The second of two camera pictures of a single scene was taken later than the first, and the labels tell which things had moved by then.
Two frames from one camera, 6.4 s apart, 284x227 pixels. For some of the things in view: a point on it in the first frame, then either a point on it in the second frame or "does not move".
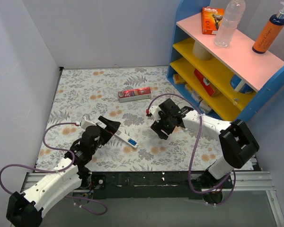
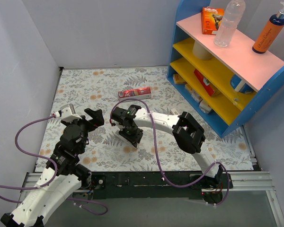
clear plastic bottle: (227, 28) does not move
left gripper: (105, 130) → (90, 120)
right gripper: (162, 129) → (130, 136)
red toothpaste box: (134, 94) does not move
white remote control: (130, 141) does not move
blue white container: (238, 84) does not move
